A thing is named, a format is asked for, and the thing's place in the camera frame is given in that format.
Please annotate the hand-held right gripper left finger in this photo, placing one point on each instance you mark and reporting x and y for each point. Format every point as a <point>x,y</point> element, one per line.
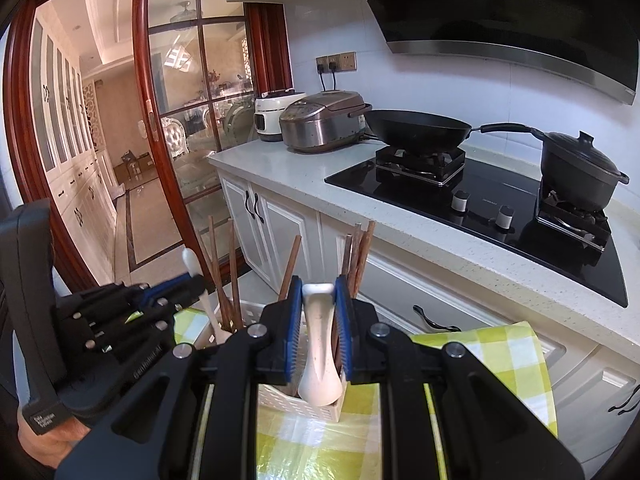
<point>295,325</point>

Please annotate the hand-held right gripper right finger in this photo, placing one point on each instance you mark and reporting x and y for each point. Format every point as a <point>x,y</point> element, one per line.
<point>345,330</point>

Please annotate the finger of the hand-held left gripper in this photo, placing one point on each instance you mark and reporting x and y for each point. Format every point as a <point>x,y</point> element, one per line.
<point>175,292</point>
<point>115,325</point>

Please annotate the white spoon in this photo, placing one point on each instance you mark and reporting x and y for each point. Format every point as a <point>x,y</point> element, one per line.
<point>317,340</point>
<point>191,262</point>

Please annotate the white plastic utensil basket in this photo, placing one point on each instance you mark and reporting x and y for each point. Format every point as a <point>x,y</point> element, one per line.
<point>280,400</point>

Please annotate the person's left hand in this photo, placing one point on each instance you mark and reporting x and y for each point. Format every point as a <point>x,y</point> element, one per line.
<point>50,442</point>

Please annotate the black glass gas stove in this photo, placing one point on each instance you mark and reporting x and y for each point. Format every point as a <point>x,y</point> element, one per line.
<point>425,195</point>

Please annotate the white carved dining chair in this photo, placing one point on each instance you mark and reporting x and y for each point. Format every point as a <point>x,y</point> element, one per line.
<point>175,135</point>

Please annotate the green checked tablecloth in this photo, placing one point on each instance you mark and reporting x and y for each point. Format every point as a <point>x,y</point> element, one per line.
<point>500,360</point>

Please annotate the white tall display cabinet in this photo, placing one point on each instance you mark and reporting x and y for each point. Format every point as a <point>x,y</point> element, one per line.
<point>65,135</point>

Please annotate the wooden sliding glass door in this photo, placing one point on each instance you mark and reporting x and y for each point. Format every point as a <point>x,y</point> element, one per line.
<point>142,110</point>

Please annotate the white rice cooker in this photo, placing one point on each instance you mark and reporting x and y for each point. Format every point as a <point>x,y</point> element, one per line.
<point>267,120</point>

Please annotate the silver rice cooker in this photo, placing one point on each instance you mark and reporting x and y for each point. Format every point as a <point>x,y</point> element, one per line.
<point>320,130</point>

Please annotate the black wok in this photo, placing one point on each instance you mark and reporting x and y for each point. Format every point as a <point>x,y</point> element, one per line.
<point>415,130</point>

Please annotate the black pot with lid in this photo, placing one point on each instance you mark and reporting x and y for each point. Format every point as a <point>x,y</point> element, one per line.
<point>575,175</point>

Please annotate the black range hood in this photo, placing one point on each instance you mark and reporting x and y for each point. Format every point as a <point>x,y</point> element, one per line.
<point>500,0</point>

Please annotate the red wooden door frame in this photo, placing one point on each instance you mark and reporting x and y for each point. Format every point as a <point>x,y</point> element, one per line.
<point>15,160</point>

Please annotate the gold wall outlet with plugs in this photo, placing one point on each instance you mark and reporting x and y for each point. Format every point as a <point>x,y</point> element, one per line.
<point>345,61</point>

